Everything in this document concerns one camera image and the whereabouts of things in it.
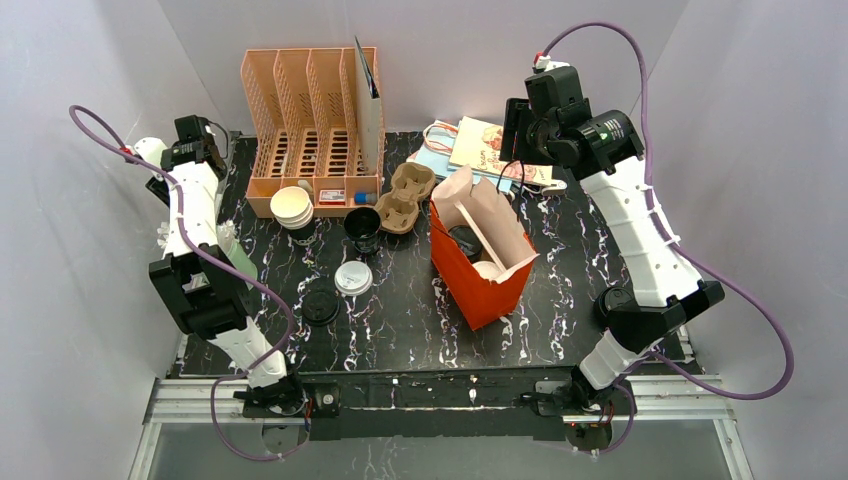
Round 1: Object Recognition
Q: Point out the orange paper bag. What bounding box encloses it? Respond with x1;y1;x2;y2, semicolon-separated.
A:
429;166;538;330

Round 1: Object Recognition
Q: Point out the brown pulp cup carrier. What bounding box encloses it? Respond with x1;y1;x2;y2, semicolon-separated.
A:
375;162;436;235

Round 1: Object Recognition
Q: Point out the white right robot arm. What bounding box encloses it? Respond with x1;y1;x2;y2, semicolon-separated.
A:
500;54;724;398

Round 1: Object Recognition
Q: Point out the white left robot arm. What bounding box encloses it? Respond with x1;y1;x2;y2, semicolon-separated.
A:
134;115;300;394

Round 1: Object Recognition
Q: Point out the white wrapped straws bundle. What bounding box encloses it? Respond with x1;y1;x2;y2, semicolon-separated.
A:
156;220;237;256

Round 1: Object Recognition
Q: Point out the green straw holder cup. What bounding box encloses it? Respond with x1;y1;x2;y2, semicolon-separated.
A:
226;239;258;280

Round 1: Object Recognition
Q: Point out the orange plastic file organizer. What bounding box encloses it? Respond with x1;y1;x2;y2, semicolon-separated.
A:
241;46;385;218

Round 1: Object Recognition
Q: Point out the light blue paper bag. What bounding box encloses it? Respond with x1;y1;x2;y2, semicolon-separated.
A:
407;120;515;193

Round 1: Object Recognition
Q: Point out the red white small box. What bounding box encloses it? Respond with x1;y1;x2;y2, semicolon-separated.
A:
318;189;345;204

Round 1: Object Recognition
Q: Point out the blue capped small bottle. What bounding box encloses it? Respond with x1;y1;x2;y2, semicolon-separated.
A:
354;192;379;205

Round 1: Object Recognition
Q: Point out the grey folder in organizer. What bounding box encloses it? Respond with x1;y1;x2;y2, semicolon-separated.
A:
354;36;383;175

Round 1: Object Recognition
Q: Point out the black paper cup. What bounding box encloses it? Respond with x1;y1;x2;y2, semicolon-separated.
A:
343;207;381;254

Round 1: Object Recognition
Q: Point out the white cup lid underneath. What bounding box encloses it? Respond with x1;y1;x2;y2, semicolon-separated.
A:
333;260;373;297

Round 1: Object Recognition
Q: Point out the aluminium rail frame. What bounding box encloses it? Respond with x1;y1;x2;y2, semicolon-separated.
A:
129;369;753;479

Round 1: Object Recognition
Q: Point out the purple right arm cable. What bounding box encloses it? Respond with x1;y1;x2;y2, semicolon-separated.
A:
536;21;795;458

